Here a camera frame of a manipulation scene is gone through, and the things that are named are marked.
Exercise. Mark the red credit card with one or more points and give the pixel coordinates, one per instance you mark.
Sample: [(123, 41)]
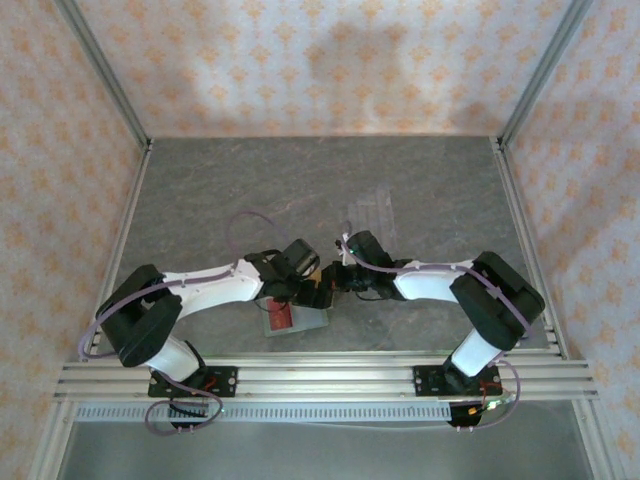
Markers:
[(280, 317)]

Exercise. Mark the mint green card holder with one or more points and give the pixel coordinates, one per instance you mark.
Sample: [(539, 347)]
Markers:
[(312, 320)]

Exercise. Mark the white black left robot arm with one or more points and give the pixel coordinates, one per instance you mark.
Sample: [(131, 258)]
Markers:
[(215, 290)]

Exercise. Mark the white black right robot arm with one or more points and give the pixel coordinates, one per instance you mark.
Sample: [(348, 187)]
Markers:
[(425, 285)]

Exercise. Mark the clear acrylic card stand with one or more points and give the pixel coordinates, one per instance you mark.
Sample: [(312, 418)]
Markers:
[(372, 210)]

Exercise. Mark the grey metal sheet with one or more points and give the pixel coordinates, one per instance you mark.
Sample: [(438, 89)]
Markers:
[(325, 455)]

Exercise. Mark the aluminium mounting rail beam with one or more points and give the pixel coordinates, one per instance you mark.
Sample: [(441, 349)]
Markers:
[(325, 375)]

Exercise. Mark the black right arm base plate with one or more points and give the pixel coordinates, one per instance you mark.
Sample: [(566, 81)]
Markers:
[(425, 380)]

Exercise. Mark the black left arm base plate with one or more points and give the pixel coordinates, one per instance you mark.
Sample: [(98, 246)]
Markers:
[(225, 382)]

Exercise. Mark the aluminium table side rail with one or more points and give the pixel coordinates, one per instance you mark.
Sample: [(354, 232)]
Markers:
[(518, 210), (131, 210)]

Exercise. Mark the aluminium corner post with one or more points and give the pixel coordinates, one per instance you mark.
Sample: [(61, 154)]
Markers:
[(545, 70), (100, 70)]

